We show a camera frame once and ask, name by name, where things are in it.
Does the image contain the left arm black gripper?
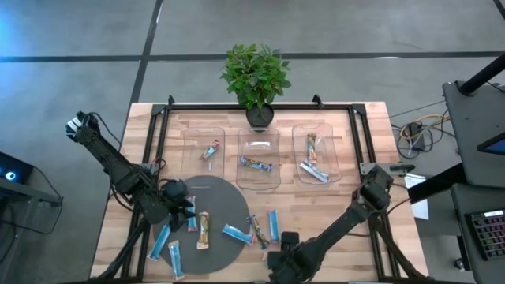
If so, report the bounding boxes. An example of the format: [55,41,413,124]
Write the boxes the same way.
[159,178,199,234]

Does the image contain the red and blue granola bar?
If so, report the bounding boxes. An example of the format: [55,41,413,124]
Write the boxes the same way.
[198,139,222,161]
[185,194,200,234]

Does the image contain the purple green granola bar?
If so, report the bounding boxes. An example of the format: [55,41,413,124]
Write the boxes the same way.
[245,213,271,251]

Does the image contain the snack bars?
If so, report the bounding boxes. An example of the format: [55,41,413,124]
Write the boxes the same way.
[239,155,275,174]

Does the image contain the white blue granola bar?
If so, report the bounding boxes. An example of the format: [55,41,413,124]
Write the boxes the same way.
[298,158,331,184]

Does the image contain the round grey mat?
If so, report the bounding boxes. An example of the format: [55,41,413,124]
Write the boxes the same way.
[151,174,252,275]

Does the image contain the clear plastic bin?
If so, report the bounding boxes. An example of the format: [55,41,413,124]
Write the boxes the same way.
[180,126,226,184]
[291,121,343,186]
[235,126,282,192]

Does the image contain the grey mounting plate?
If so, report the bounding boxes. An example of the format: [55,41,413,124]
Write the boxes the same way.
[359,162,417,177]

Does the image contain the white paper sheet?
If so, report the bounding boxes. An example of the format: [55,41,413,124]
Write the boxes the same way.
[403,173,430,221]

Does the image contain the grey side stand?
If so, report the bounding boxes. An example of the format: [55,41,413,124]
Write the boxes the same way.
[0,177,65,284]

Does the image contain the potted green plant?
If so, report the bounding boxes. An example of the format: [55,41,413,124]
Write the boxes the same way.
[219,43,293,129]

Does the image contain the dark grey keyboard desk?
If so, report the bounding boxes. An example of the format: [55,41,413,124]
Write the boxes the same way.
[451,182,505,284]

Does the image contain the black device with blue light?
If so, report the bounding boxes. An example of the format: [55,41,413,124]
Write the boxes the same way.
[0,151,35,185]

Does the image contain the black power adapter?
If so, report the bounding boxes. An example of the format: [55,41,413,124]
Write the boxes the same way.
[407,122,426,151]

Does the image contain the black keyboard with coloured keys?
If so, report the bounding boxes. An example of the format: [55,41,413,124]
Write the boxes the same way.
[465,209,505,262]

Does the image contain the tablet with blue screen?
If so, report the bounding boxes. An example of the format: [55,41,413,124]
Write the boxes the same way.
[476,131,505,156]

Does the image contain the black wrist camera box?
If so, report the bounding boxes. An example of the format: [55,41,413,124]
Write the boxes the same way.
[283,231,300,250]

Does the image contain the black aluminium table frame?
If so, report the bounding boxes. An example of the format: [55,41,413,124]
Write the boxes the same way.
[90,94,432,283]

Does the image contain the yellow cable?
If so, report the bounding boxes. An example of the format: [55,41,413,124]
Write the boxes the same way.
[399,113,450,140]

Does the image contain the black round post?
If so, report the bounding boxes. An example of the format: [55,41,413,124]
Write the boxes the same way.
[458,52,505,97]

